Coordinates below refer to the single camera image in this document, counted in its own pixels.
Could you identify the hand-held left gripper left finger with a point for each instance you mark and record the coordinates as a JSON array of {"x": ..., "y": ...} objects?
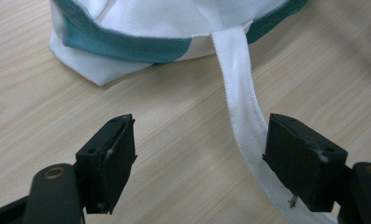
[{"x": 110, "y": 165}]

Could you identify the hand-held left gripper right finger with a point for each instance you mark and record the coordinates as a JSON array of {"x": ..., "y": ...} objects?
[{"x": 301, "y": 158}]

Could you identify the white and green cloth bag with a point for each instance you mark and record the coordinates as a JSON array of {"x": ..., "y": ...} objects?
[{"x": 174, "y": 31}]

